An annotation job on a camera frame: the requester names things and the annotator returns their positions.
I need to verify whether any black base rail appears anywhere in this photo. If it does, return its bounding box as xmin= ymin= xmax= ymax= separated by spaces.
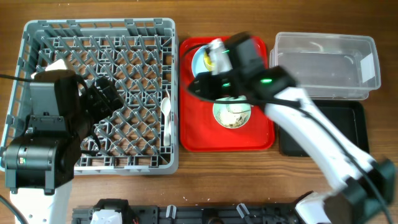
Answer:
xmin=72 ymin=198 xmax=303 ymax=224

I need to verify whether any grey dishwasher rack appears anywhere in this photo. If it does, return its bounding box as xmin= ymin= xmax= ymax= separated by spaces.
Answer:
xmin=1 ymin=18 xmax=178 ymax=175

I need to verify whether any black tray bin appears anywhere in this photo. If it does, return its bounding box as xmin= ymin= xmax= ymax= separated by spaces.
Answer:
xmin=279 ymin=100 xmax=369 ymax=157

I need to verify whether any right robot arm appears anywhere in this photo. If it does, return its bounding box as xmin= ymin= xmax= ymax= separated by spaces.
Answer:
xmin=186 ymin=32 xmax=396 ymax=223

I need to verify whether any light blue plate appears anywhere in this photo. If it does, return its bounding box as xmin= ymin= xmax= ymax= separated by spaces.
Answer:
xmin=191 ymin=46 xmax=208 ymax=77

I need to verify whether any green bowl with rice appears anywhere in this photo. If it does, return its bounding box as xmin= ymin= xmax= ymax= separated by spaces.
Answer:
xmin=213 ymin=103 xmax=251 ymax=129

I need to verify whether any clear plastic bin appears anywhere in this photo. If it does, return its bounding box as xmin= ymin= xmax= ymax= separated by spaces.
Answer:
xmin=269 ymin=32 xmax=381 ymax=100

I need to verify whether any yellow plastic cup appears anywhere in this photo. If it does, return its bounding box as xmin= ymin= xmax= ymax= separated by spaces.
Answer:
xmin=203 ymin=52 xmax=213 ymax=71

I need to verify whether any white plastic spoon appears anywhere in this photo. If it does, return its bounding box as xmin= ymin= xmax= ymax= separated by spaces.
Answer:
xmin=160 ymin=97 xmax=171 ymax=146

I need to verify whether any red plastic tray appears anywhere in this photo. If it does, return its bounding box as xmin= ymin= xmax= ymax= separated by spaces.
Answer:
xmin=178 ymin=37 xmax=275 ymax=152

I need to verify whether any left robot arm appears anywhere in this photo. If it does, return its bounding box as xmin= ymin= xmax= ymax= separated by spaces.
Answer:
xmin=1 ymin=59 xmax=124 ymax=223

